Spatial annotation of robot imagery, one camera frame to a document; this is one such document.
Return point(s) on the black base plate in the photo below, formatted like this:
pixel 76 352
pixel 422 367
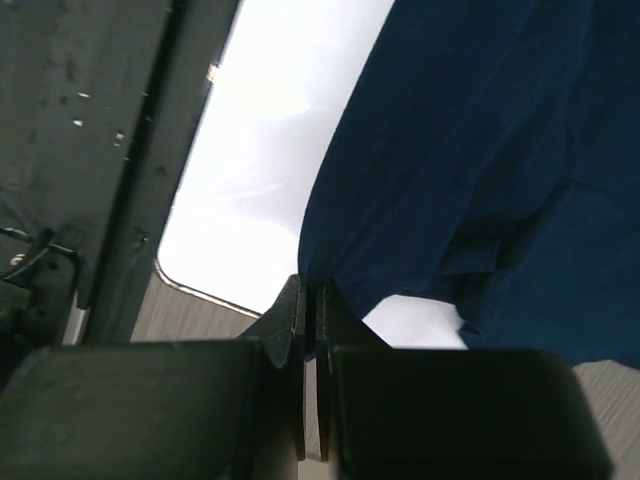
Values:
pixel 99 105

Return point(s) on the white mat with black border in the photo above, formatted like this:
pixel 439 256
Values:
pixel 276 97

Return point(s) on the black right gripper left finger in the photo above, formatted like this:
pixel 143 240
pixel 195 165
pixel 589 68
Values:
pixel 216 409

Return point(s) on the navy blue t-shirt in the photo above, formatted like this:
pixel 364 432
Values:
pixel 488 157

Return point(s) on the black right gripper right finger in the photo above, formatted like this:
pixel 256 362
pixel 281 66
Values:
pixel 386 413

